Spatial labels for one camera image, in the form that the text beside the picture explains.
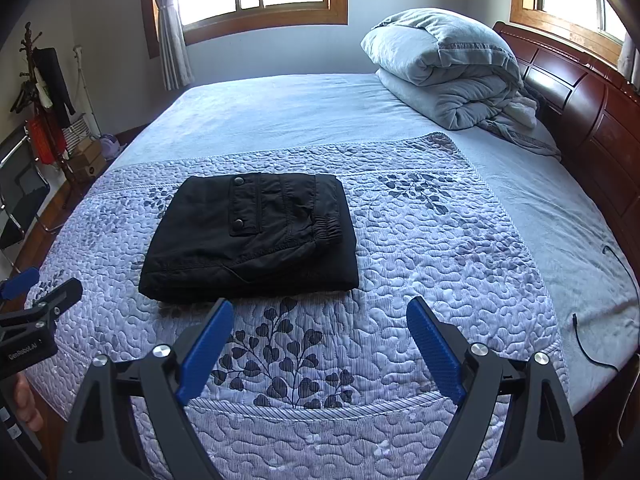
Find black pants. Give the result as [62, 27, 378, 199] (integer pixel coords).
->
[139, 172, 359, 304]

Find left hand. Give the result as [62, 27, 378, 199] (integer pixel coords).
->
[13, 373, 44, 432]

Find light blue bed sheet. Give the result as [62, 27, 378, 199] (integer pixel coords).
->
[115, 74, 639, 410]

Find black metal chair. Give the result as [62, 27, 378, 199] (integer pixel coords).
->
[1, 126, 62, 273]

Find cardboard box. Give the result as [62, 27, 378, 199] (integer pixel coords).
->
[67, 138, 106, 182]

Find coat rack with clothes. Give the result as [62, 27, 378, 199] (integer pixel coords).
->
[8, 22, 76, 162]

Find grey curtain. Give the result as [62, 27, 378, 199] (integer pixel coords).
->
[155, 0, 194, 91]

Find red-brown wooden headboard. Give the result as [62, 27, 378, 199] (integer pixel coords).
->
[494, 22, 639, 272]

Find folded grey duvet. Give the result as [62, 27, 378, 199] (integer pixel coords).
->
[361, 8, 561, 159]

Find wooden window above headboard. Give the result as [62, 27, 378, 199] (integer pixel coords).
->
[510, 0, 627, 66]

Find black charging cable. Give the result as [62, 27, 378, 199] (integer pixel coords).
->
[570, 244, 640, 373]

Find white wire rack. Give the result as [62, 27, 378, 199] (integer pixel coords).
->
[62, 44, 104, 156]

